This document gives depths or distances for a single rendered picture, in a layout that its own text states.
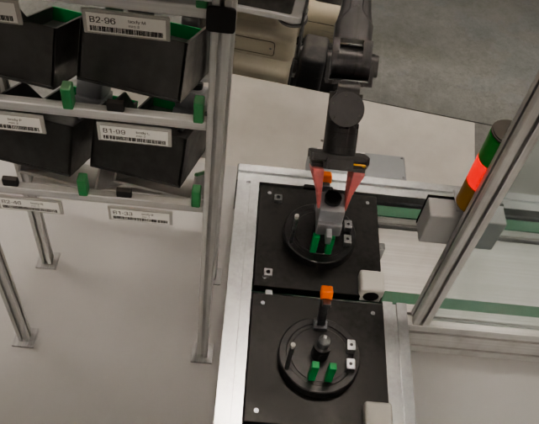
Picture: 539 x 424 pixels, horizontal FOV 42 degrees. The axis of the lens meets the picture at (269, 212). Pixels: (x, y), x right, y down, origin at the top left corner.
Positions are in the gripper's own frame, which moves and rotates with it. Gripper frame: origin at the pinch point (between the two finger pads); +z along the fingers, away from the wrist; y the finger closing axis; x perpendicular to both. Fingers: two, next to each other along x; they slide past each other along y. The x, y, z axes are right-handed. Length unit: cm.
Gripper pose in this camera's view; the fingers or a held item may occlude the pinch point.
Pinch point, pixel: (331, 204)
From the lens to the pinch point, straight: 123.7
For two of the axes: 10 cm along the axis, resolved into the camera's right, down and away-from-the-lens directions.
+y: 9.9, 1.0, 0.4
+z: -1.1, 9.7, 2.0
